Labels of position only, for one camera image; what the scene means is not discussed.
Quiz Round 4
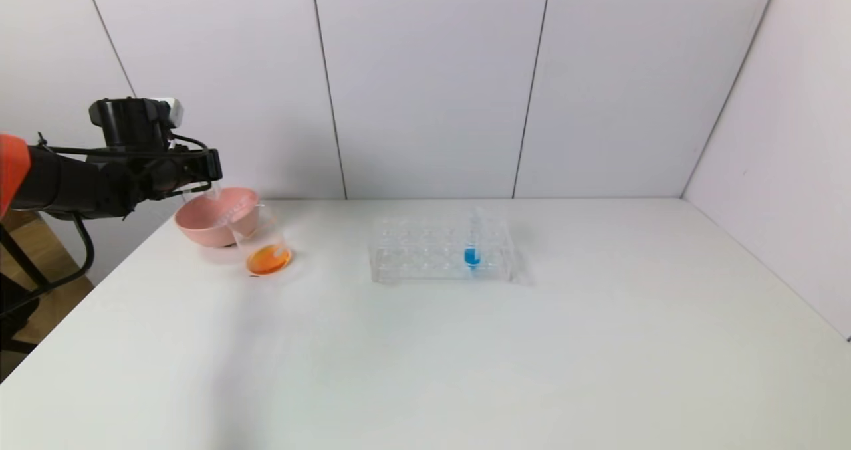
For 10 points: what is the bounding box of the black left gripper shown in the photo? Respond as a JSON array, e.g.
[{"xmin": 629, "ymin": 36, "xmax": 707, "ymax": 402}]
[{"xmin": 158, "ymin": 148, "xmax": 223, "ymax": 199}]

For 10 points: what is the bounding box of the test tube with yellow pigment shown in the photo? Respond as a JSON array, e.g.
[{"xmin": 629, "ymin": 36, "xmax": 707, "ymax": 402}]
[{"xmin": 188, "ymin": 181, "xmax": 224, "ymax": 219}]

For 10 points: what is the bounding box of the test tube with red pigment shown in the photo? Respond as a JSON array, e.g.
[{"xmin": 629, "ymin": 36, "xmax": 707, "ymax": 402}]
[{"xmin": 216, "ymin": 196, "xmax": 257, "ymax": 229}]

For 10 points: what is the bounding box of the clear glass beaker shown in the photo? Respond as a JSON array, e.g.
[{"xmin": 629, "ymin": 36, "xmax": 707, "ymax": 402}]
[{"xmin": 229, "ymin": 203, "xmax": 294, "ymax": 277}]

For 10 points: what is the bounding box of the clear acrylic test tube rack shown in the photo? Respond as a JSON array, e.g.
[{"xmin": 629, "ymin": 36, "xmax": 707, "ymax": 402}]
[{"xmin": 369, "ymin": 216, "xmax": 517, "ymax": 285}]

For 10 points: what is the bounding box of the test tube with blue pigment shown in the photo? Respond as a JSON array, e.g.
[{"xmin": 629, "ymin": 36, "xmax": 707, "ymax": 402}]
[{"xmin": 463, "ymin": 207, "xmax": 484, "ymax": 271}]

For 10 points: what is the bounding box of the pink plastic bowl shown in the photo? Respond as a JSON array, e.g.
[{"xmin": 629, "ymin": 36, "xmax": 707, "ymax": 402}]
[{"xmin": 174, "ymin": 186, "xmax": 261, "ymax": 249}]

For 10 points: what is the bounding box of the black metal stand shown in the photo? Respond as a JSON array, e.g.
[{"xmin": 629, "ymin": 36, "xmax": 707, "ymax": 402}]
[{"xmin": 0, "ymin": 224, "xmax": 55, "ymax": 296}]

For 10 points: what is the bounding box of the black angular panel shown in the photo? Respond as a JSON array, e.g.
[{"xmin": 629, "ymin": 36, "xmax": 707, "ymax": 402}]
[{"xmin": 0, "ymin": 274, "xmax": 41, "ymax": 354}]

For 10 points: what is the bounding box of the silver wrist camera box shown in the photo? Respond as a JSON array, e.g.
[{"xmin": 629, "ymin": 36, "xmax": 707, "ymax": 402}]
[{"xmin": 160, "ymin": 97, "xmax": 184, "ymax": 129}]

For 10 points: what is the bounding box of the black camera cable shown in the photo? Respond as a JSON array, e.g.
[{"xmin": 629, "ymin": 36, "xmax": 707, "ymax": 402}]
[{"xmin": 0, "ymin": 134, "xmax": 220, "ymax": 318}]

